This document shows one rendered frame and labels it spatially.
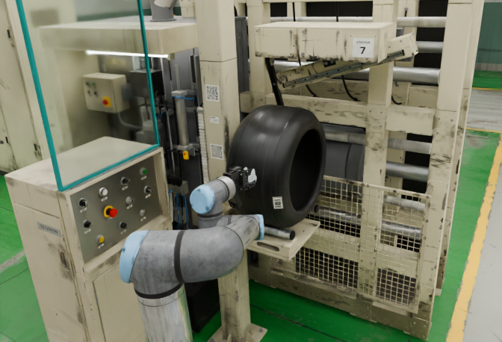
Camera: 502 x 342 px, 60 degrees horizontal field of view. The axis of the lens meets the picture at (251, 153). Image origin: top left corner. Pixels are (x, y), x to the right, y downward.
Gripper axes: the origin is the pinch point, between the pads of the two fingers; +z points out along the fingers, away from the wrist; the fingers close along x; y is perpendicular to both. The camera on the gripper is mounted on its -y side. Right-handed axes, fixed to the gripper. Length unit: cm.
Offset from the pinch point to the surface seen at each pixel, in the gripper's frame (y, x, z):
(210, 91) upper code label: 31.4, 33.7, 16.3
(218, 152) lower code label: 1.6, 31.5, 19.9
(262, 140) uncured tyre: 14.7, -0.1, 6.7
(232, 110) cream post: 22.1, 26.2, 23.9
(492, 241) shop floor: -97, -91, 220
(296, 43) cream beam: 54, 2, 40
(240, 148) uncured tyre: 10.4, 8.8, 4.0
